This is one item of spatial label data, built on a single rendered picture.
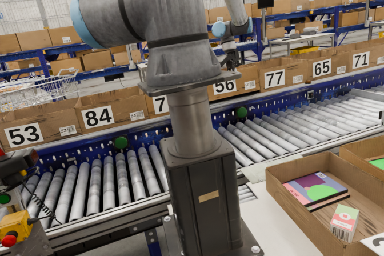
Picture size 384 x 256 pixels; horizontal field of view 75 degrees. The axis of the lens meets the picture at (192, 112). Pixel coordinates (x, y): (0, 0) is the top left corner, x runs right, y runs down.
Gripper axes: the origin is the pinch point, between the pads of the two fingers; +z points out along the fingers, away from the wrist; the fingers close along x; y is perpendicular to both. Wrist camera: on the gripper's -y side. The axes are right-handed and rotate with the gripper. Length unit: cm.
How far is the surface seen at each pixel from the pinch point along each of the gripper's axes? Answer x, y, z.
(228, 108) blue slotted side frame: -3.1, -8.4, 16.7
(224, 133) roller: -10.3, -17.1, 30.5
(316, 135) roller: -41, 22, 39
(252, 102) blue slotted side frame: -3.0, 9.6, 16.9
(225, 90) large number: 0.4, -6.3, 4.8
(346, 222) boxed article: -96, -19, 48
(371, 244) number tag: -109, -25, 45
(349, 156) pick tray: -76, 6, 39
